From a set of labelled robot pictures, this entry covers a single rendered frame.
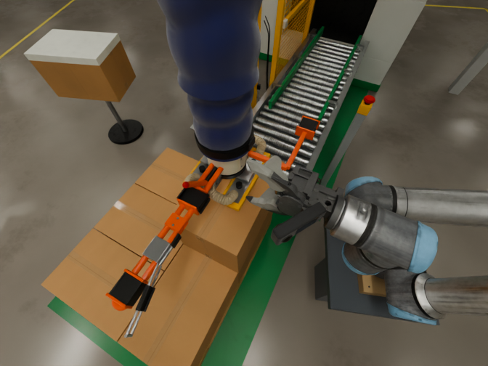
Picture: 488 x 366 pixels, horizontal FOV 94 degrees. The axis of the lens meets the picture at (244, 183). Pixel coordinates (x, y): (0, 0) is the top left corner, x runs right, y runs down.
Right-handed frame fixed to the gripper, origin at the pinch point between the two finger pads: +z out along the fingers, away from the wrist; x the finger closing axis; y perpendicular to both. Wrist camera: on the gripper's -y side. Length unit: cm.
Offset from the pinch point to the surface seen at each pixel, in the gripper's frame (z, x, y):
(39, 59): 215, -59, 62
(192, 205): 21.3, -32.1, 1.1
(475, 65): -140, -118, 347
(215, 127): 20.3, -9.6, 19.7
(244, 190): 11, -44, 21
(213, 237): 17, -63, 1
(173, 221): 23.8, -32.3, -7.0
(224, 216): 18, -63, 13
